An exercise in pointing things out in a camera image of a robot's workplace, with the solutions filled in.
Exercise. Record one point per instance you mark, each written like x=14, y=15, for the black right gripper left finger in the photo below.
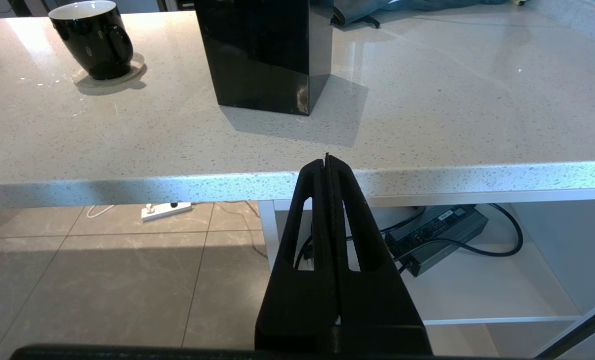
x=297, y=312

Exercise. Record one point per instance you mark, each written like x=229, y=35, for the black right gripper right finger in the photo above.
x=377, y=312

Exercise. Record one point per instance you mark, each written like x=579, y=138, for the black power supply brick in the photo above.
x=437, y=235

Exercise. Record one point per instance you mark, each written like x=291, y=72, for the white power strip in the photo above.
x=165, y=211

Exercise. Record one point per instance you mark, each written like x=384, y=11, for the black tissue box white lid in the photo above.
x=257, y=55

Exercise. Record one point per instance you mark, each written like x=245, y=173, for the round translucent coaster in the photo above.
x=133, y=75

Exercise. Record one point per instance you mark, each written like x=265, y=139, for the dark mat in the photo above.
x=357, y=10

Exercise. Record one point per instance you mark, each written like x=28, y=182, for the black mug white inside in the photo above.
x=95, y=45

